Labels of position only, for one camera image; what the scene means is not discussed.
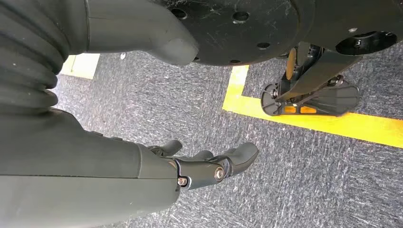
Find black base housing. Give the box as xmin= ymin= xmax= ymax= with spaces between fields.
xmin=289 ymin=0 xmax=403 ymax=57

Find yellow floor tape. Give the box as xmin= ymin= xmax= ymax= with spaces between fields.
xmin=221 ymin=65 xmax=403 ymax=149

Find black footplate orange inserts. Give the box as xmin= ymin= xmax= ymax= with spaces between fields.
xmin=260 ymin=41 xmax=360 ymax=118

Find black round base plate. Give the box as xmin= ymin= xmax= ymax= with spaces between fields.
xmin=151 ymin=0 xmax=301 ymax=67

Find white floor plate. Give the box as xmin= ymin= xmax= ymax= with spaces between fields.
xmin=59 ymin=53 xmax=101 ymax=80

